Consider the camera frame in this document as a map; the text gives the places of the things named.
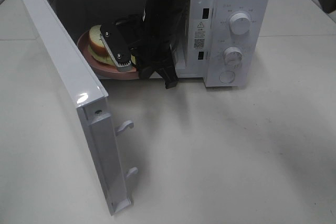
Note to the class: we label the white microwave knob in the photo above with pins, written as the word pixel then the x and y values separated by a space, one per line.
pixel 232 56
pixel 239 23

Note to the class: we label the white lower microwave knob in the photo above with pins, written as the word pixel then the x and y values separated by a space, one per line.
pixel 232 56

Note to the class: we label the toast sandwich with lettuce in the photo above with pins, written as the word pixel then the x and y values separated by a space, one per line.
pixel 97 48

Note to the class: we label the pink round plate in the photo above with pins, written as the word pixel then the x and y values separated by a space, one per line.
pixel 102 71

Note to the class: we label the white microwave oven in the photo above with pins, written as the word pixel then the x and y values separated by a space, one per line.
pixel 202 33

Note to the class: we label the round door release button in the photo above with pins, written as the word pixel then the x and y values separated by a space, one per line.
pixel 227 77

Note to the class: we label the white upper microwave knob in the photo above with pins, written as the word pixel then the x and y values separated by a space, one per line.
pixel 239 23

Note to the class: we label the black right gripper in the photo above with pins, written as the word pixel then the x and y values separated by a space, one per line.
pixel 152 55

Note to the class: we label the white microwave door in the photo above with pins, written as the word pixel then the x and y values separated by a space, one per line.
pixel 83 94

